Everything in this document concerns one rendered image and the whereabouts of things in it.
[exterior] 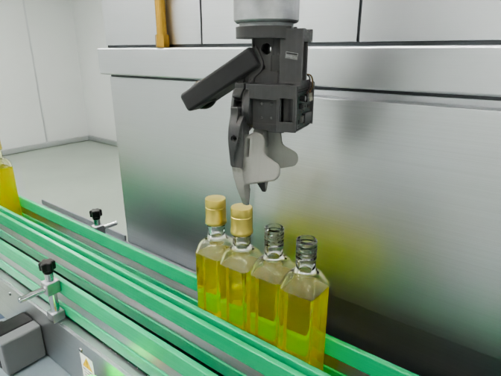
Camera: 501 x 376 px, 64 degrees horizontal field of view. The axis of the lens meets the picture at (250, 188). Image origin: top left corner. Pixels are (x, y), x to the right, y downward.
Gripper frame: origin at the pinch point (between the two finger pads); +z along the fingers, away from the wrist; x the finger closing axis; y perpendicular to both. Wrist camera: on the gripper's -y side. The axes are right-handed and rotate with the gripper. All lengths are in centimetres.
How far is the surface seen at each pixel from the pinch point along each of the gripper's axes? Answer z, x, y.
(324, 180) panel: 2.7, 15.6, 6.2
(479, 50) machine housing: -17.4, 12.1, 25.1
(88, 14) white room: -68, 426, -453
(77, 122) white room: 90, 419, -496
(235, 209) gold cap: 5.3, 4.0, -4.4
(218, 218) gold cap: 8.2, 5.8, -8.5
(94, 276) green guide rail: 27.6, 7.3, -39.8
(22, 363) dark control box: 44, -5, -50
